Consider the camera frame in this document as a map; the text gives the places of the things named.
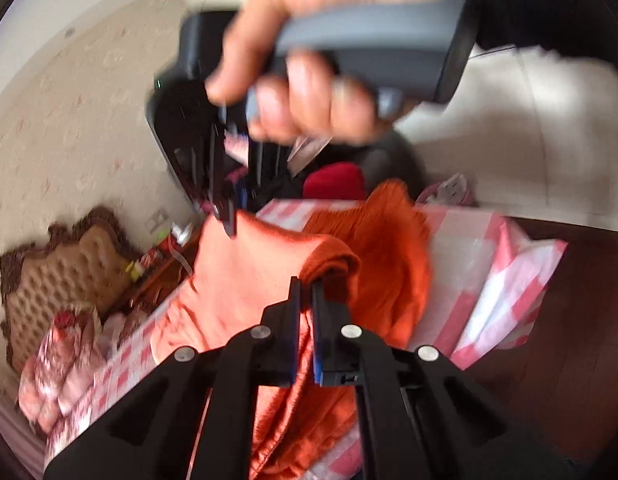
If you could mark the pink white checked tablecloth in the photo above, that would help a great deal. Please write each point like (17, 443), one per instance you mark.
(489, 270)

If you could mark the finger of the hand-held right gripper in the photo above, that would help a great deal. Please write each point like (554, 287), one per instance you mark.
(224, 200)
(261, 170)

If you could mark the folded pink floral quilt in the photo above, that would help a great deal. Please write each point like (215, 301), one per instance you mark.
(59, 370)

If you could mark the orange pants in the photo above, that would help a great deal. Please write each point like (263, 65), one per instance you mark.
(379, 260)

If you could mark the tufted brown headboard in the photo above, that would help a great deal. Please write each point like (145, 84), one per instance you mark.
(74, 270)

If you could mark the white wall socket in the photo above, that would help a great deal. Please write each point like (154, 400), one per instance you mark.
(158, 220)

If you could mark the person's right hand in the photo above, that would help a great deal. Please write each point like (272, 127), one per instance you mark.
(309, 90)

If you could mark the black leather chair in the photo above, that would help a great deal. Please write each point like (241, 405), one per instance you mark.
(389, 160)

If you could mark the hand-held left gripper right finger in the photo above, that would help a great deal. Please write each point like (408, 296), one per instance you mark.
(317, 355)

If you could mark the red cushion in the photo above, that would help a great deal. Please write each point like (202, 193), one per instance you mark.
(334, 182)

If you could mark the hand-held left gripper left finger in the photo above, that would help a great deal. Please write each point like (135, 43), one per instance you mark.
(289, 340)

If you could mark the wooden nightstand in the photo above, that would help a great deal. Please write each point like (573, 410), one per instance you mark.
(159, 275)

